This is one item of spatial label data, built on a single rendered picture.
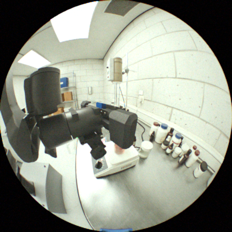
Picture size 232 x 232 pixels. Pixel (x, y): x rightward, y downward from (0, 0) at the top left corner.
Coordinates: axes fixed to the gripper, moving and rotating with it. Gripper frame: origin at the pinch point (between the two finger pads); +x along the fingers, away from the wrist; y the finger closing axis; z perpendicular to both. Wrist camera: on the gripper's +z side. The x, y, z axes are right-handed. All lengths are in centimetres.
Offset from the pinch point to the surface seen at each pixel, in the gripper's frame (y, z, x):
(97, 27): -80, -130, 34
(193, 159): 36.6, 19.0, 18.8
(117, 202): 14.3, 25.7, -12.5
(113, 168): 4.2, 19.1, -4.6
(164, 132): 13.8, 16.0, 28.6
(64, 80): -225, -49, 5
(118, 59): -27, -33, 30
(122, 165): 5.7, 19.2, -1.4
